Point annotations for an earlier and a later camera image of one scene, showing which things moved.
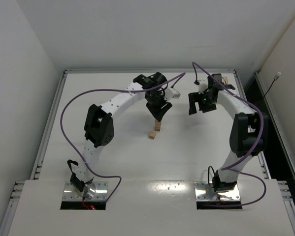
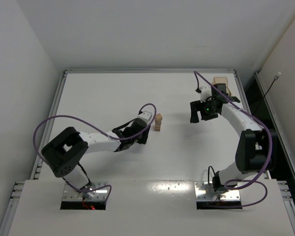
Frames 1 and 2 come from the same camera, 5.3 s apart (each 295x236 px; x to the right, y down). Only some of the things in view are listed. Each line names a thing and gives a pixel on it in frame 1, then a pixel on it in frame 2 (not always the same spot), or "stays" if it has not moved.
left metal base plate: [94, 190] stays
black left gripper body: [158, 107] -> [145, 135]
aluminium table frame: [152, 152] stays
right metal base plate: [204, 191] stays
